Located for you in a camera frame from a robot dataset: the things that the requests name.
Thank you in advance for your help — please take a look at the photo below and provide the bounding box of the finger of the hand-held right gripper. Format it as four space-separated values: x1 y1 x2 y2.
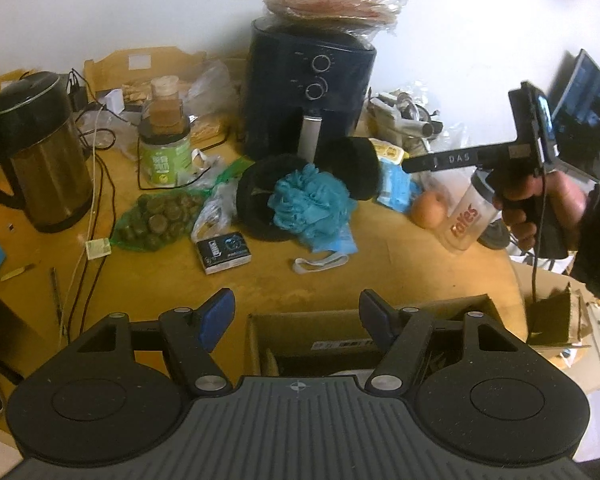
401 142 486 175

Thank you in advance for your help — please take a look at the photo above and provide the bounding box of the blue flat packet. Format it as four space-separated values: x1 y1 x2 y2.
325 225 358 256

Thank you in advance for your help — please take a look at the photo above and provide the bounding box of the black cable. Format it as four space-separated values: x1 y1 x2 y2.
62 67 118 346

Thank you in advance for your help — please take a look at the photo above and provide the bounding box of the blue mesh bath loofah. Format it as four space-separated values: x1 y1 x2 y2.
267 163 353 253

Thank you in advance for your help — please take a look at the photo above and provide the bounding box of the black power adapter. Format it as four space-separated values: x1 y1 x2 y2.
69 71 88 108

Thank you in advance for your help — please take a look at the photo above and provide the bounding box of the clear bag of seeds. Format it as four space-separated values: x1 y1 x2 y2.
190 185 241 243

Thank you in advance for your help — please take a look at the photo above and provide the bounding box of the flatbread stack in plastic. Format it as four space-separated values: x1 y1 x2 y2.
260 0 410 36

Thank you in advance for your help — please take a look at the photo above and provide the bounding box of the green label jar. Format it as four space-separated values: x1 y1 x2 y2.
138 120 193 188

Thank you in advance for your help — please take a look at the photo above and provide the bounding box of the clear shaker bottle grey lid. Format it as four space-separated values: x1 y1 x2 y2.
432 170 501 253

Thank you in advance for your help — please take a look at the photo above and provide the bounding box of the tan cardboard piece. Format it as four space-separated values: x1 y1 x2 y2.
0 67 41 111

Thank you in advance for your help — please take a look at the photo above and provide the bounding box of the steel electric kettle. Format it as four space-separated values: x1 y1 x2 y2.
0 71 95 233

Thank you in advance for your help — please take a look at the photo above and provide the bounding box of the red yellow apple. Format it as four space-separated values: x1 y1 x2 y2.
411 191 448 229

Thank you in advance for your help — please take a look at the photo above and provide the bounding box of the small black and white box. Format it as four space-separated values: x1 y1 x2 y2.
195 231 254 276

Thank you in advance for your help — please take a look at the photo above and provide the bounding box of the green bag of brown discs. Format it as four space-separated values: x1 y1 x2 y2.
111 192 203 253

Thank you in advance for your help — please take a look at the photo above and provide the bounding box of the dark pencil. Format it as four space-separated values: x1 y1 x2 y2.
50 267 63 328

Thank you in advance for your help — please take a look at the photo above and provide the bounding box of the person's right hand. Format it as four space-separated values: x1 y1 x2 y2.
494 170 588 261

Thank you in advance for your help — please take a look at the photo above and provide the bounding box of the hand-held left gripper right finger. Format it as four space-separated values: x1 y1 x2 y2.
358 288 523 396

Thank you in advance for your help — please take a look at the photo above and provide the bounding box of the metal tube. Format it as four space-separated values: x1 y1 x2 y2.
397 117 441 138

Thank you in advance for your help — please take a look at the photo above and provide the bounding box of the brown cardboard carton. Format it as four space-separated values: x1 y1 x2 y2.
510 257 600 396

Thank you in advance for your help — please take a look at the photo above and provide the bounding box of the blue packet stack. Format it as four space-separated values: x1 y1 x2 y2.
377 162 423 213

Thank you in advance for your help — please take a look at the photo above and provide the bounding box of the yellow wet wipes pack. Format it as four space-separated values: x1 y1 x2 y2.
369 137 411 166

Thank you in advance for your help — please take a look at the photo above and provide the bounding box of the pack of dry noodles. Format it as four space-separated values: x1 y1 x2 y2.
187 110 231 146

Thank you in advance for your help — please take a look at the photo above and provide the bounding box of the white cable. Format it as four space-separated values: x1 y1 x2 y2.
60 102 106 331

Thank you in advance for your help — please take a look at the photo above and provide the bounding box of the dark blue air fryer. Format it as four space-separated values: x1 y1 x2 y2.
243 17 378 161

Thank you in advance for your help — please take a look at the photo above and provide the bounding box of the brown spice jar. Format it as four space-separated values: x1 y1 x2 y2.
150 75 185 131

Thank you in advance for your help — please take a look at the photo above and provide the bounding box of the tan cardboard box white label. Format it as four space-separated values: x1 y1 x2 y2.
83 47 208 106

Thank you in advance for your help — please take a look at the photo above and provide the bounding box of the black fuzzy pad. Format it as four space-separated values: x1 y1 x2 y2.
316 136 383 203

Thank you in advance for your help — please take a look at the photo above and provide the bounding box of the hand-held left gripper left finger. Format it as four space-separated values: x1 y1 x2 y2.
67 287 237 397

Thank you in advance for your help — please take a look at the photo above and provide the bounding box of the white elastic strap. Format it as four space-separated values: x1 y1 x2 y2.
293 254 351 276

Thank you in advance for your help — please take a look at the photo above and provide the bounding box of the dark display screen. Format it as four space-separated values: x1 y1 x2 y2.
550 49 600 182

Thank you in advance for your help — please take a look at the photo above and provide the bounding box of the clear plastic bag of tools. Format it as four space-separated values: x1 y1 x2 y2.
369 80 468 156

